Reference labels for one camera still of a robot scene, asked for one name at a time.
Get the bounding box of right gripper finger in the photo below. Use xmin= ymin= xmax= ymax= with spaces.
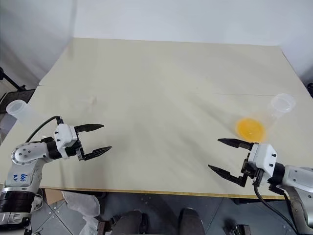
xmin=207 ymin=164 xmax=246 ymax=188
xmin=217 ymin=138 xmax=255 ymax=151

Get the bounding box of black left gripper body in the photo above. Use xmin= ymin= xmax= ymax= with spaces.
xmin=64 ymin=126 xmax=86 ymax=162

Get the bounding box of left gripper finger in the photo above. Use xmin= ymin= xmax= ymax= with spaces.
xmin=74 ymin=123 xmax=105 ymax=135
xmin=82 ymin=145 xmax=112 ymax=162

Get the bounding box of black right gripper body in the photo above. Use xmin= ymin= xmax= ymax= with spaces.
xmin=240 ymin=143 xmax=264 ymax=188

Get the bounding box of cup with orange liquid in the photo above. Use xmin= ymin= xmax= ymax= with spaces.
xmin=234 ymin=93 xmax=297 ymax=143

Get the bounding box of brown cardboard box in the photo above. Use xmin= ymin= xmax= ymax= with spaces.
xmin=45 ymin=188 xmax=65 ymax=205

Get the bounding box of white plastic bag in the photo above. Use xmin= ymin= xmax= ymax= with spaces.
xmin=61 ymin=190 xmax=101 ymax=235

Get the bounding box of dark metal floor fixture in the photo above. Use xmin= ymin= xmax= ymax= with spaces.
xmin=224 ymin=219 xmax=251 ymax=235

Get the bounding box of dark rounded shape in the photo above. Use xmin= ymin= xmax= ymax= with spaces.
xmin=179 ymin=207 xmax=205 ymax=235
xmin=110 ymin=210 xmax=149 ymax=235

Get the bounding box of empty clear plastic cup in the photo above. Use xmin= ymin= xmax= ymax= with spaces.
xmin=5 ymin=99 xmax=36 ymax=125

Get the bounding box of dark grey case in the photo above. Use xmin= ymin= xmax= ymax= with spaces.
xmin=0 ymin=89 xmax=36 ymax=114

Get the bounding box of black tripod stand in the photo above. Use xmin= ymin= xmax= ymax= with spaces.
xmin=0 ymin=66 xmax=26 ymax=93

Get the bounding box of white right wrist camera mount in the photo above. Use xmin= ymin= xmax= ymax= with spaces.
xmin=248 ymin=143 xmax=279 ymax=176

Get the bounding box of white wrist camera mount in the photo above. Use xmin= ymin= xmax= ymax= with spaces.
xmin=54 ymin=124 xmax=78 ymax=158
xmin=248 ymin=143 xmax=279 ymax=176

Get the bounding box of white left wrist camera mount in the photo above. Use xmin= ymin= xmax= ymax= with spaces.
xmin=54 ymin=124 xmax=78 ymax=158

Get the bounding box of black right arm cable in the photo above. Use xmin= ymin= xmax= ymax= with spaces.
xmin=253 ymin=180 xmax=298 ymax=235

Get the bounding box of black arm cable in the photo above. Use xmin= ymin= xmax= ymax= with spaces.
xmin=253 ymin=180 xmax=298 ymax=235
xmin=24 ymin=116 xmax=66 ymax=144

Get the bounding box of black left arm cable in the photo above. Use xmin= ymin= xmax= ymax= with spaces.
xmin=24 ymin=116 xmax=66 ymax=144

